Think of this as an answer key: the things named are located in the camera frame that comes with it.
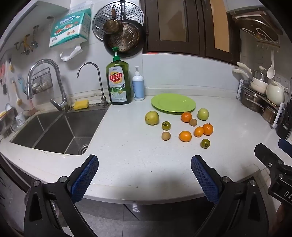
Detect tall chrome kitchen faucet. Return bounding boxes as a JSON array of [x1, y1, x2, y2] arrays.
[[27, 59, 70, 112]]

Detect white handled saucepan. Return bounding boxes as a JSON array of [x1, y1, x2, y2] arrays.
[[233, 62, 268, 94]]

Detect white wall socket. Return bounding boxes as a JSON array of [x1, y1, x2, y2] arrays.
[[275, 73, 291, 93]]

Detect black frying pan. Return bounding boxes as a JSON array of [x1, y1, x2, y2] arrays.
[[103, 0, 146, 58]]

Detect steel pot with lid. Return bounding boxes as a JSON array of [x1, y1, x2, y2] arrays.
[[252, 66, 267, 81]]

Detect white countertop pot rack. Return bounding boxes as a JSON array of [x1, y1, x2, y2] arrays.
[[236, 79, 285, 129]]

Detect white ladle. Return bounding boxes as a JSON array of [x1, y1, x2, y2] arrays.
[[266, 49, 276, 79]]

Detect orange mandarin with stem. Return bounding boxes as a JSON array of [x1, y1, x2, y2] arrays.
[[203, 123, 214, 136]]

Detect teal paper towel pack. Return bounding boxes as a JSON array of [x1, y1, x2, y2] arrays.
[[49, 5, 92, 48]]

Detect white pump lotion bottle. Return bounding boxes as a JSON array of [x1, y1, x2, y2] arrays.
[[132, 66, 145, 101]]

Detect stainless steel sink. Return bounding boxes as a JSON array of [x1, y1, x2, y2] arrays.
[[9, 107, 109, 156]]

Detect large stainless steel pot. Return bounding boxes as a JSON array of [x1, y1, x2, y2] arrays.
[[241, 90, 266, 112]]

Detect wide dark wood cabinet door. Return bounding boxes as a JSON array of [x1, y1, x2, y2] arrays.
[[144, 0, 206, 56]]

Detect small stainless steel pot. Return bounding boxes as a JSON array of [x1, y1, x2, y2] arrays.
[[261, 105, 279, 125]]

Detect round steel steamer plate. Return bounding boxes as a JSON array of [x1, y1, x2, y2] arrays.
[[92, 1, 145, 42]]

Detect black box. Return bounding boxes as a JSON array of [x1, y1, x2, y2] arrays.
[[276, 91, 292, 140]]

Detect yellow sponge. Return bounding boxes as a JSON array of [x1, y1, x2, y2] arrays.
[[72, 99, 89, 110]]

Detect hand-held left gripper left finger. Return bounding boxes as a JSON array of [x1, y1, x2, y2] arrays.
[[23, 154, 99, 237]]

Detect narrow dark wood cabinet door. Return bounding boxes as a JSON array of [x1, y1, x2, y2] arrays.
[[202, 0, 241, 65]]

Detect slim chrome gooseneck faucet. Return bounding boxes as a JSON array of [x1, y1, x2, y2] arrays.
[[77, 62, 109, 108]]

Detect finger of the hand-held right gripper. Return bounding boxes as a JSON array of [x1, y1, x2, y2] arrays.
[[278, 139, 292, 158], [255, 143, 285, 169]]

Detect dish drainer with cups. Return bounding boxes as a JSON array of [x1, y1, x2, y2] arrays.
[[0, 104, 30, 135]]

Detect green apple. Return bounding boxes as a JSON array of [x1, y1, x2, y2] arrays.
[[197, 108, 210, 121]]

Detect white hanging paper sheet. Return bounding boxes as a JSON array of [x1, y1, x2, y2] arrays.
[[60, 44, 82, 62]]

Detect yellow handled dish brush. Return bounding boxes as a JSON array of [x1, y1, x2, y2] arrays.
[[12, 81, 22, 106]]

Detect large yellow lemon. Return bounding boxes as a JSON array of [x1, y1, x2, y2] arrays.
[[145, 111, 160, 126]]

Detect green plate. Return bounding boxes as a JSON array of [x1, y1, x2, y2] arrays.
[[151, 93, 197, 115]]

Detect metal wall hooks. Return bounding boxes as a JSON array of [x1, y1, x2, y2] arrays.
[[14, 25, 40, 55]]

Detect black wire basket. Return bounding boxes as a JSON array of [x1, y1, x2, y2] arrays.
[[31, 67, 53, 94]]

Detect small brass pot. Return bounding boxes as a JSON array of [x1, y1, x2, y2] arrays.
[[103, 8, 124, 34]]

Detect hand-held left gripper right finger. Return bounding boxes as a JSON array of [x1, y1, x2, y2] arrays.
[[191, 155, 270, 237]]

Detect perforated brass strainer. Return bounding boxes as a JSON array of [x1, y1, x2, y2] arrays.
[[108, 25, 140, 52]]

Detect green dish soap bottle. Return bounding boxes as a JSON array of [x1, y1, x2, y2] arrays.
[[105, 47, 133, 105]]

